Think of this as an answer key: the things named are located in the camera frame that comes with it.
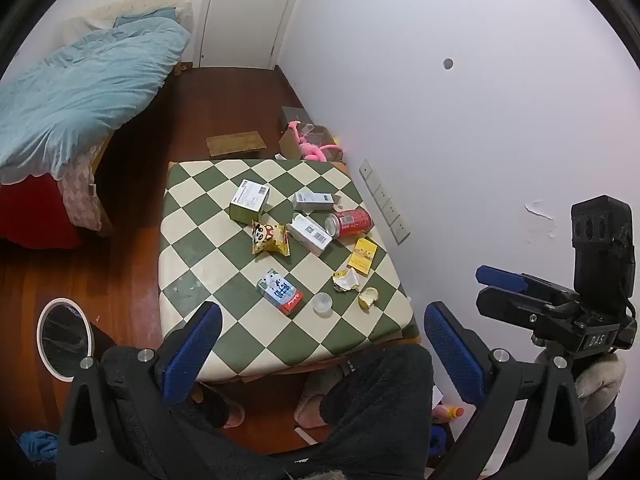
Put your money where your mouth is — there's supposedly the yellow flat box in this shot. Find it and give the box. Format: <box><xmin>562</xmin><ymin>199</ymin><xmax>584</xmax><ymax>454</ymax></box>
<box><xmin>347</xmin><ymin>237</ymin><xmax>378</xmax><ymax>276</ymax></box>

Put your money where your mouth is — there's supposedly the open cardboard box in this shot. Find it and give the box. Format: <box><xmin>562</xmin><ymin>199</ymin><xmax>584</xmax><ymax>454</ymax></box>
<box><xmin>278</xmin><ymin>122</ymin><xmax>335</xmax><ymax>162</ymax></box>

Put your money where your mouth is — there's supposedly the pink white patterned cloth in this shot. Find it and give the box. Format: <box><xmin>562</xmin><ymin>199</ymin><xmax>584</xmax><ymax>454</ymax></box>
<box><xmin>56</xmin><ymin>150</ymin><xmax>103</xmax><ymax>231</ymax></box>

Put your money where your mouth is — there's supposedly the light blue pillow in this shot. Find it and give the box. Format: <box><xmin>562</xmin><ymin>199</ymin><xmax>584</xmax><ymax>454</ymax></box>
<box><xmin>112</xmin><ymin>7</ymin><xmax>178</xmax><ymax>29</ymax></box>

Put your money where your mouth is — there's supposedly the flat brown cardboard piece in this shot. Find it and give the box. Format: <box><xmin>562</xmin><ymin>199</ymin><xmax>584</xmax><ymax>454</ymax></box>
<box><xmin>206</xmin><ymin>131</ymin><xmax>267</xmax><ymax>158</ymax></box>

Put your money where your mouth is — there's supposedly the red soda can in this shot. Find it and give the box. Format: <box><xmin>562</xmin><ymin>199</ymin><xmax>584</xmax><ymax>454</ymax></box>
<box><xmin>325</xmin><ymin>206</ymin><xmax>373</xmax><ymax>239</ymax></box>

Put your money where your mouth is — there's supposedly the small grey white box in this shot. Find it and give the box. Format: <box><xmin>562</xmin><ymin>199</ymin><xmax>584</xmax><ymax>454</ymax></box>
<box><xmin>292</xmin><ymin>191</ymin><xmax>342</xmax><ymax>212</ymax></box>

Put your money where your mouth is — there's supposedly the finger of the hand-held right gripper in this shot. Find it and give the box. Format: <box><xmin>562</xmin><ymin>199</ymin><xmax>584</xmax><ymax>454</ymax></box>
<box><xmin>475</xmin><ymin>285</ymin><xmax>581</xmax><ymax>333</ymax></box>
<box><xmin>475</xmin><ymin>265</ymin><xmax>576</xmax><ymax>302</ymax></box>

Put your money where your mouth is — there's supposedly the blue white milk carton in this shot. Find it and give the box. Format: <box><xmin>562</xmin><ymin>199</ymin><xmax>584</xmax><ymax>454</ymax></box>
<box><xmin>256</xmin><ymin>269</ymin><xmax>305</xmax><ymax>316</ymax></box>

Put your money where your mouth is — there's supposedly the white box with black code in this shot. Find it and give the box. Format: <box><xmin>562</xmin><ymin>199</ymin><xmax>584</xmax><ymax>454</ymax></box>
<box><xmin>286</xmin><ymin>213</ymin><xmax>332</xmax><ymax>257</ymax></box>

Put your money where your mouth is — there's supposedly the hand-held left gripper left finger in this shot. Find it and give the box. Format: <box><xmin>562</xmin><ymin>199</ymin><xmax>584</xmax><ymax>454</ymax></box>
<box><xmin>56</xmin><ymin>301</ymin><xmax>223</xmax><ymax>480</ymax></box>

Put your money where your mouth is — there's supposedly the panda print snack packet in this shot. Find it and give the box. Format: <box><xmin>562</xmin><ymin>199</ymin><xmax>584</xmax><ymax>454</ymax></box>
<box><xmin>251</xmin><ymin>221</ymin><xmax>291</xmax><ymax>257</ymax></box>

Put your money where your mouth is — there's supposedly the green white checkered table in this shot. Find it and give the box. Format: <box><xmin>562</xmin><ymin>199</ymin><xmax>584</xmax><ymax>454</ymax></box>
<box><xmin>158</xmin><ymin>157</ymin><xmax>420</xmax><ymax>378</ymax></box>

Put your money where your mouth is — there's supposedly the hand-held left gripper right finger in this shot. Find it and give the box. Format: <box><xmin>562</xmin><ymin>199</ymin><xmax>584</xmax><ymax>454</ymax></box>
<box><xmin>424</xmin><ymin>301</ymin><xmax>589</xmax><ymax>480</ymax></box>

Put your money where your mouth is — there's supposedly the light blue blanket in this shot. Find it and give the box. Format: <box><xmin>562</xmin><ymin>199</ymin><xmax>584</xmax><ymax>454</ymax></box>
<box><xmin>0</xmin><ymin>16</ymin><xmax>192</xmax><ymax>181</ymax></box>

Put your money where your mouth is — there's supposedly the person's left leg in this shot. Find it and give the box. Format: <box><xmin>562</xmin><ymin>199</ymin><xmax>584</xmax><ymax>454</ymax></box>
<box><xmin>102</xmin><ymin>345</ymin><xmax>301</xmax><ymax>480</ymax></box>

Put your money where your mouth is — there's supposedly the blue cloth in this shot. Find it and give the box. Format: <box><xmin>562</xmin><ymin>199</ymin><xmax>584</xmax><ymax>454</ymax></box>
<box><xmin>17</xmin><ymin>430</ymin><xmax>60</xmax><ymax>471</ymax></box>

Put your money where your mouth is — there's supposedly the white green medicine box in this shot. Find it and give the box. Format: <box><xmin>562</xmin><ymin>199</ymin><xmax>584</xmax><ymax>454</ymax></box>
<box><xmin>229</xmin><ymin>179</ymin><xmax>271</xmax><ymax>225</ymax></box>

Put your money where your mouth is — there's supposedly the white door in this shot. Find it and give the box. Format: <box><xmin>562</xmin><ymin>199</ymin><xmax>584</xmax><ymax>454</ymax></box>
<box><xmin>199</xmin><ymin>0</ymin><xmax>311</xmax><ymax>70</ymax></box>

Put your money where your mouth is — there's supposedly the crumpled white yellow wrapper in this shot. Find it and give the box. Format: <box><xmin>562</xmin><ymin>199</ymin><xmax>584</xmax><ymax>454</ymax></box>
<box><xmin>332</xmin><ymin>267</ymin><xmax>362</xmax><ymax>293</ymax></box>

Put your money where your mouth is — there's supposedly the cream headboard cushion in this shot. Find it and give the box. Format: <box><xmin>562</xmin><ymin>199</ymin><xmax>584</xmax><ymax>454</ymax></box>
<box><xmin>60</xmin><ymin>0</ymin><xmax>194</xmax><ymax>43</ymax></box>

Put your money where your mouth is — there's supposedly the white round trash bin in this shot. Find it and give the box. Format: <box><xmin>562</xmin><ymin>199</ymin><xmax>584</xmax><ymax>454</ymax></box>
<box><xmin>36</xmin><ymin>298</ymin><xmax>96</xmax><ymax>383</ymax></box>

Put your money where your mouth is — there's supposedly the pink plush toy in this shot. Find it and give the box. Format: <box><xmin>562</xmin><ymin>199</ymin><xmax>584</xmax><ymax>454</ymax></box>
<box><xmin>287</xmin><ymin>121</ymin><xmax>346</xmax><ymax>162</ymax></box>

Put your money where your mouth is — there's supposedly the person's right forearm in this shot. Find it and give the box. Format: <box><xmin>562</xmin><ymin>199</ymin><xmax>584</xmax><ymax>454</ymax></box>
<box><xmin>575</xmin><ymin>352</ymin><xmax>628</xmax><ymax>468</ymax></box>

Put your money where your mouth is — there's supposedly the pink slipper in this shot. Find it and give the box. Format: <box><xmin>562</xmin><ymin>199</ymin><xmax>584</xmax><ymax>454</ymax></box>
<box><xmin>192</xmin><ymin>382</ymin><xmax>246</xmax><ymax>429</ymax></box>
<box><xmin>294</xmin><ymin>372</ymin><xmax>346</xmax><ymax>429</ymax></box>

